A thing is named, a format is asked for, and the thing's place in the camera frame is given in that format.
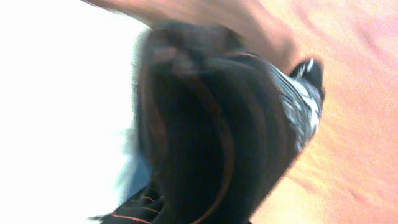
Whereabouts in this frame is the black printed jersey shirt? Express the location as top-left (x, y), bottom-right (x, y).
top-left (99, 21), bottom-right (325, 224)

